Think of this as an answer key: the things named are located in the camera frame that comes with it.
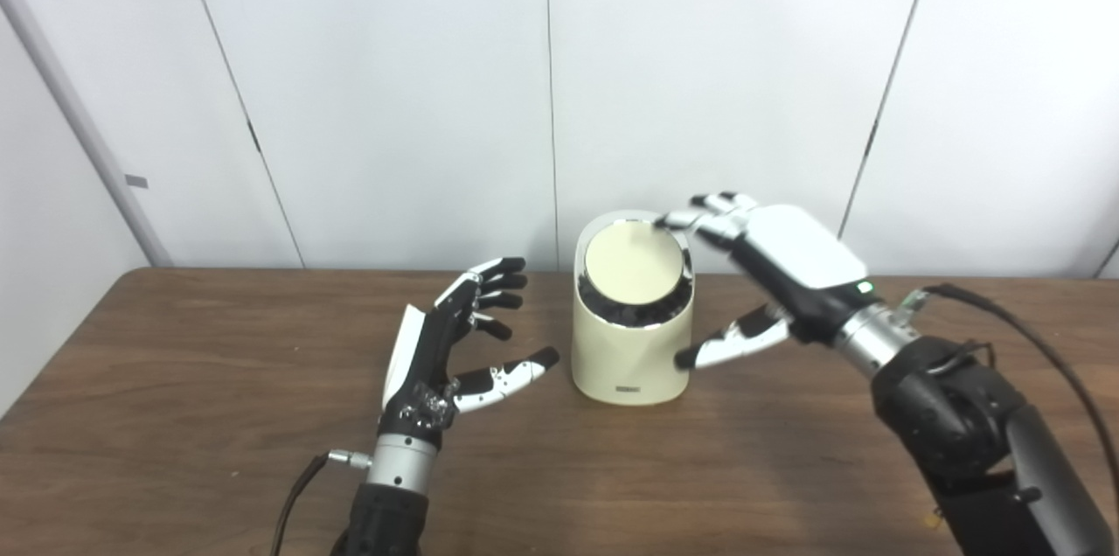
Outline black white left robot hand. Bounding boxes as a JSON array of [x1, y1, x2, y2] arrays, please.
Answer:
[[380, 257, 560, 450]]

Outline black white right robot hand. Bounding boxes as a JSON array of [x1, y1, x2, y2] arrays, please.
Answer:
[[654, 191, 879, 371]]

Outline cream round bin lid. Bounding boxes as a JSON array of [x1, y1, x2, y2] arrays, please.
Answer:
[[583, 221, 685, 306]]

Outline cream-colored trash bin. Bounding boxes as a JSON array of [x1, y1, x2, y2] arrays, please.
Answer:
[[571, 209, 696, 406]]

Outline black bin liner bag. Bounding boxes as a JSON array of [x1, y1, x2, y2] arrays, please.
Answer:
[[577, 272, 694, 328]]

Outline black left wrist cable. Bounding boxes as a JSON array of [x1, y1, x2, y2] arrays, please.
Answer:
[[269, 449, 372, 556]]

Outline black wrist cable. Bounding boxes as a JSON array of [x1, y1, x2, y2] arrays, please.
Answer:
[[269, 449, 372, 556], [892, 283, 1119, 496]]

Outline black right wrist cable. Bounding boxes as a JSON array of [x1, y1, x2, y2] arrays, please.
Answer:
[[892, 283, 1119, 496]]

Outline grey wall corner trim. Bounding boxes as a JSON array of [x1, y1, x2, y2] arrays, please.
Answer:
[[0, 0, 171, 267]]

